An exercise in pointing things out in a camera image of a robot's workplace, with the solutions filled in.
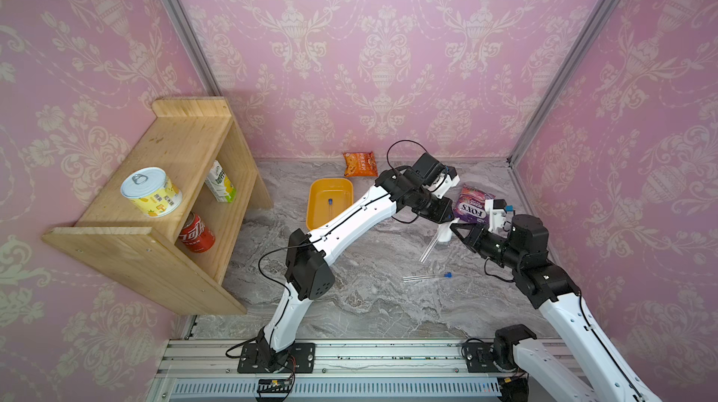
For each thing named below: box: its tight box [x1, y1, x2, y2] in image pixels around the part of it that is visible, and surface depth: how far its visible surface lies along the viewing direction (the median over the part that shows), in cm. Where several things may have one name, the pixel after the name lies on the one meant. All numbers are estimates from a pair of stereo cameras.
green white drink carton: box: [204, 159, 237, 203], surface depth 77 cm
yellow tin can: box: [119, 166, 184, 219], surface depth 53 cm
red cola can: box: [178, 211, 216, 254], surface depth 67 cm
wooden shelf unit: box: [43, 96, 273, 316], surface depth 70 cm
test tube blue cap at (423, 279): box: [402, 272, 454, 284], surface depth 90 cm
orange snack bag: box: [343, 151, 378, 178], surface depth 118 cm
